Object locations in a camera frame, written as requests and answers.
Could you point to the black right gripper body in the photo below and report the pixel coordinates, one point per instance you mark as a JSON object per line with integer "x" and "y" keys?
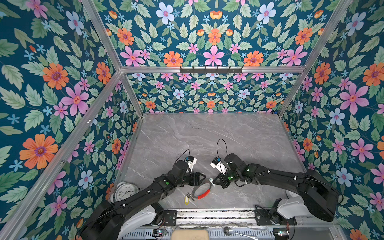
{"x": 224, "y": 179}

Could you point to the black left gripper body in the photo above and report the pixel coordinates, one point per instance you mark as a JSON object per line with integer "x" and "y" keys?
{"x": 194, "y": 178}

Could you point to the metal keyring with red grip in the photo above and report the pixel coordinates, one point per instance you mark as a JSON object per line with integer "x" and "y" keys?
{"x": 201, "y": 191}

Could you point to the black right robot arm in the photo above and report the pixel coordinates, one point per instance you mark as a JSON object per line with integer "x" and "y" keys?
{"x": 320, "y": 198}

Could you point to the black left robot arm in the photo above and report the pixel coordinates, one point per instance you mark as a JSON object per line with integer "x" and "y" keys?
{"x": 107, "y": 219}

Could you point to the round metal knob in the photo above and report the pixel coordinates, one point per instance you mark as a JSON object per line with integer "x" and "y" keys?
{"x": 228, "y": 231}

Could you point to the beige pad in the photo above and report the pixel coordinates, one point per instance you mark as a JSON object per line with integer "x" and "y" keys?
{"x": 190, "y": 235}

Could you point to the white analog clock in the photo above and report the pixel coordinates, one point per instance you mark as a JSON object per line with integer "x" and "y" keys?
{"x": 123, "y": 191}

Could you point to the black hook rack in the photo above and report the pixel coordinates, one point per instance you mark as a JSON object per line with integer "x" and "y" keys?
{"x": 210, "y": 70}

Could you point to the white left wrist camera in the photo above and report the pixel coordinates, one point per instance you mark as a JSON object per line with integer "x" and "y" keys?
{"x": 191, "y": 161}

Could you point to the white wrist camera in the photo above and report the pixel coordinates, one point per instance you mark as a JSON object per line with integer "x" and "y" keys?
{"x": 217, "y": 164}
{"x": 191, "y": 161}

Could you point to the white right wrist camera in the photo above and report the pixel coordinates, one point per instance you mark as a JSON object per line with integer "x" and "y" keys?
{"x": 217, "y": 164}

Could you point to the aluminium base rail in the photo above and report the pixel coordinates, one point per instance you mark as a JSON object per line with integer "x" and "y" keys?
{"x": 240, "y": 217}

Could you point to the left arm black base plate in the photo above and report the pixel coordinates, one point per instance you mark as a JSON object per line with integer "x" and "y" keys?
{"x": 165, "y": 218}

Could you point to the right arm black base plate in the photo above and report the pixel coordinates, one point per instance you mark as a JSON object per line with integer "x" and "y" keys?
{"x": 265, "y": 217}

